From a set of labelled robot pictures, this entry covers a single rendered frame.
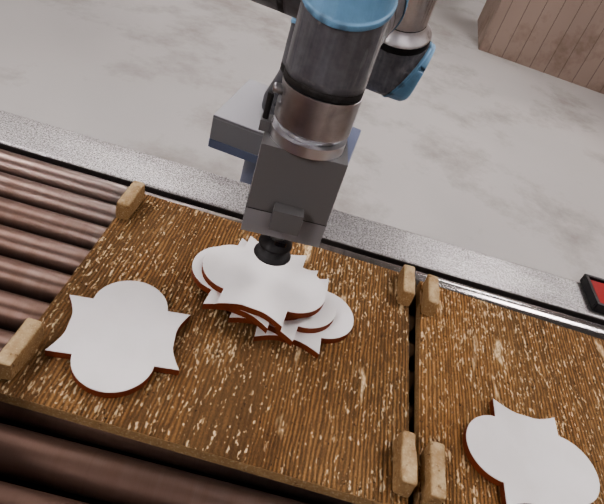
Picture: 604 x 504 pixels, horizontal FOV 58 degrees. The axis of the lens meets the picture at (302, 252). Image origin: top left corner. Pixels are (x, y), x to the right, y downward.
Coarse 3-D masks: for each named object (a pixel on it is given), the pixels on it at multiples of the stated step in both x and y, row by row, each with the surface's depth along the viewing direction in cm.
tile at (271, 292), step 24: (216, 264) 64; (240, 264) 66; (264, 264) 67; (288, 264) 68; (216, 288) 62; (240, 288) 63; (264, 288) 64; (288, 288) 65; (312, 288) 66; (264, 312) 61; (288, 312) 62; (312, 312) 63
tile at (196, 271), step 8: (208, 248) 68; (200, 256) 66; (192, 264) 65; (200, 264) 65; (192, 272) 64; (200, 272) 64; (200, 280) 63; (200, 288) 64; (208, 288) 63; (208, 296) 62; (216, 296) 62; (208, 304) 61; (232, 312) 62; (240, 312) 62; (256, 320) 61; (264, 320) 61; (288, 320) 63; (264, 328) 61
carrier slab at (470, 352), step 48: (432, 336) 71; (480, 336) 73; (528, 336) 76; (576, 336) 79; (432, 384) 65; (480, 384) 67; (528, 384) 69; (576, 384) 71; (432, 432) 59; (576, 432) 65; (480, 480) 57
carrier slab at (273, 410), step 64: (128, 256) 67; (192, 256) 70; (320, 256) 77; (64, 320) 58; (192, 320) 62; (384, 320) 71; (0, 384) 51; (64, 384) 53; (192, 384) 56; (256, 384) 58; (320, 384) 60; (384, 384) 63; (192, 448) 51; (256, 448) 53; (320, 448) 54; (384, 448) 56
